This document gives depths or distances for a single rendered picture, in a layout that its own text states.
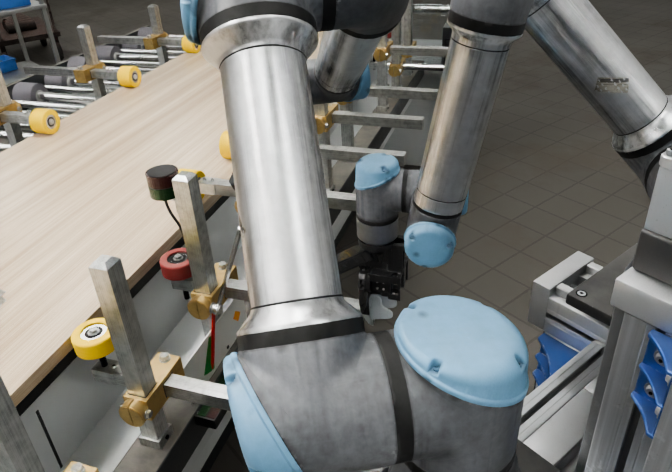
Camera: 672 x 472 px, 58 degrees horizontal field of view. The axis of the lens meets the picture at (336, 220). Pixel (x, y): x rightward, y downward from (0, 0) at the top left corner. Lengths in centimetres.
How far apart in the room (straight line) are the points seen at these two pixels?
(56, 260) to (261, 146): 96
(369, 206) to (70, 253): 72
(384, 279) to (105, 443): 67
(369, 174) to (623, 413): 52
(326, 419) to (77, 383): 90
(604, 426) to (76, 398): 99
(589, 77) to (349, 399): 61
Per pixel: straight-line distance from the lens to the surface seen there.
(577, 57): 93
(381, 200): 102
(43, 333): 125
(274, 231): 52
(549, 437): 90
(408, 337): 52
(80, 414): 139
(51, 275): 140
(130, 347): 107
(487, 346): 53
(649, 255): 66
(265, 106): 55
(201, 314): 127
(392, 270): 111
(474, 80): 79
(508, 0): 77
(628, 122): 98
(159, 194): 117
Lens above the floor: 162
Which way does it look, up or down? 31 degrees down
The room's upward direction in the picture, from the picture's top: 3 degrees counter-clockwise
